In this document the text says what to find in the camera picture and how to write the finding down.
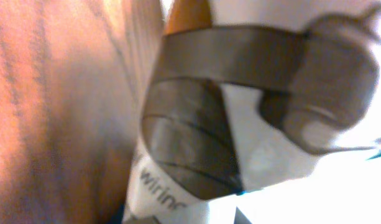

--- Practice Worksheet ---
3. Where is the green white packet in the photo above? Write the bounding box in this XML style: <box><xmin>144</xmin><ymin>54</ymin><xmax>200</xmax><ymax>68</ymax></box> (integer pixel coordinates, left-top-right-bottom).
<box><xmin>122</xmin><ymin>1</ymin><xmax>381</xmax><ymax>223</ymax></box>

